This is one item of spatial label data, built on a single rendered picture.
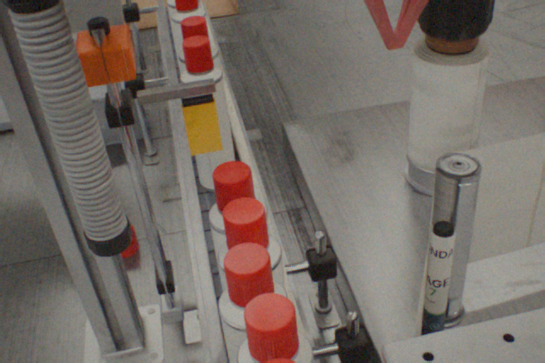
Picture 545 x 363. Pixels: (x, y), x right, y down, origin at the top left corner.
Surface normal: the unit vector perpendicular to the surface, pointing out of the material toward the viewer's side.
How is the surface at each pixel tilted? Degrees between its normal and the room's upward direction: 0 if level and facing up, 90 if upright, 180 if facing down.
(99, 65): 90
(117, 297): 90
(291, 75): 0
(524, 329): 0
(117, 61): 90
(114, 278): 90
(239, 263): 2
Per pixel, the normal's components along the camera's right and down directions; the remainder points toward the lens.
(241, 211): -0.04, -0.81
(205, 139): 0.20, 0.58
